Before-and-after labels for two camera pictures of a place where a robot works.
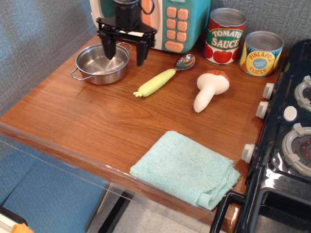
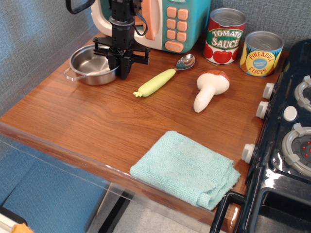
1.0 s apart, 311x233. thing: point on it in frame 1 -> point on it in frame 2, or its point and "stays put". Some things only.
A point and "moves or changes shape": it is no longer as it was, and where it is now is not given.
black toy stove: [277, 196] stays put
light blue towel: [188, 169] stays put
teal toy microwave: [181, 25] stays put
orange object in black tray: [21, 228] stays put
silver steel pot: [93, 65] moves or changes shape
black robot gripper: [127, 23] -> [123, 41]
